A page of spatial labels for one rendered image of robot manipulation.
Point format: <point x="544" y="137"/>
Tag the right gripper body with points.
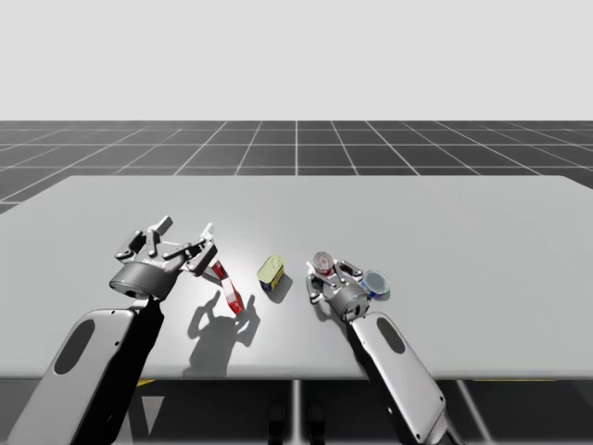
<point x="347" y="299"/>

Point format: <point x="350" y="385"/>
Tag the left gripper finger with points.
<point x="204" y="255"/>
<point x="152" y="241"/>

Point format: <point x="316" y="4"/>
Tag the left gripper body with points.
<point x="143" y="278"/>

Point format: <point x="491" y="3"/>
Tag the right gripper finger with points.
<point x="349" y="270"/>
<point x="315" y="287"/>

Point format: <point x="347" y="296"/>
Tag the red and white can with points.
<point x="322" y="260"/>

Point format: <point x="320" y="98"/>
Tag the blue flat can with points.
<point x="374" y="283"/>

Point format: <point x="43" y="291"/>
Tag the green and blue rectangular can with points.
<point x="269" y="273"/>

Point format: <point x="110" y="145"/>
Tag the red and white carton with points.
<point x="218" y="270"/>
<point x="231" y="296"/>

